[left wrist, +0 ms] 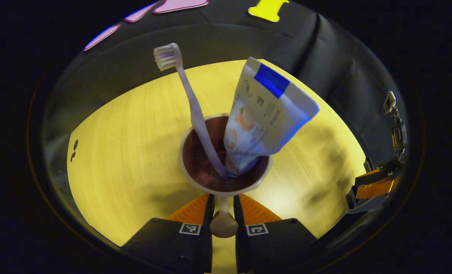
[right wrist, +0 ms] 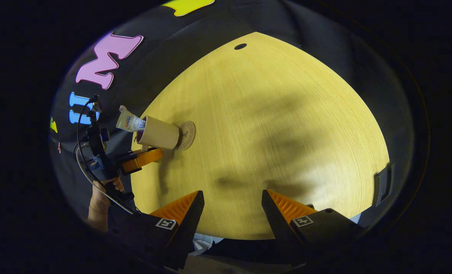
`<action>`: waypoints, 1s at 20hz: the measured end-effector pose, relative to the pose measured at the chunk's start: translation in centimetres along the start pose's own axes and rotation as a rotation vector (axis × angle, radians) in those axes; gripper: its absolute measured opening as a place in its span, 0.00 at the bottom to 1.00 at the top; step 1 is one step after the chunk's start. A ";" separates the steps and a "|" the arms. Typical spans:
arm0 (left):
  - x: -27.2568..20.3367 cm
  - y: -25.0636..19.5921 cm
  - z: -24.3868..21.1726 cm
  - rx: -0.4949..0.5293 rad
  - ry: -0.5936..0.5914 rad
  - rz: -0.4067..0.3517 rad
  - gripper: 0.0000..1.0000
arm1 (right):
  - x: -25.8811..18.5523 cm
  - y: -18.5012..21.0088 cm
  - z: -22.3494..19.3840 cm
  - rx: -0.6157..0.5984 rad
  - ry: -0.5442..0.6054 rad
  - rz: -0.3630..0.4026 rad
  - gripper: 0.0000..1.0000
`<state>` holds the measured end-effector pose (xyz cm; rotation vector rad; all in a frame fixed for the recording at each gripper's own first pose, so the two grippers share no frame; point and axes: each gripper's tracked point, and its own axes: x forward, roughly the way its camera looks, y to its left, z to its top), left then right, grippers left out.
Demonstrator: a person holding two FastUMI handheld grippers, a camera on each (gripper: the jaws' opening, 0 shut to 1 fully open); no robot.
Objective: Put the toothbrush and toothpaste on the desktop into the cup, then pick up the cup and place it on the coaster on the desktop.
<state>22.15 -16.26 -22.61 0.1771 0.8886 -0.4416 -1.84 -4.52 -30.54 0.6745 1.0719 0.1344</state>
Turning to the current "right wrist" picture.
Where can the black desk grommet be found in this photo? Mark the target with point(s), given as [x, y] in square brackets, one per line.
[240, 46]

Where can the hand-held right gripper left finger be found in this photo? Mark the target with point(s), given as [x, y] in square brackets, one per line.
[189, 224]

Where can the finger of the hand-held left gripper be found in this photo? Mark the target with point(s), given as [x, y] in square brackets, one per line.
[142, 160]

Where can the round brown coaster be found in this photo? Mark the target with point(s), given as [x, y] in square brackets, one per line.
[187, 135]

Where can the wooden desktop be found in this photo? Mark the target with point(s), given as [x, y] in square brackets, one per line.
[267, 133]

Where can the beige cup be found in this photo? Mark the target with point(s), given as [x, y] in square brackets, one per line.
[159, 133]

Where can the black desk edge bracket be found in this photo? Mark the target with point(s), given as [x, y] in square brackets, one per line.
[382, 184]

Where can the white toothpaste tube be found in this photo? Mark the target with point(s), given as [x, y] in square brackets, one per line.
[127, 121]

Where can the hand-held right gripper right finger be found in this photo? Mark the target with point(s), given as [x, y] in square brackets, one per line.
[275, 224]

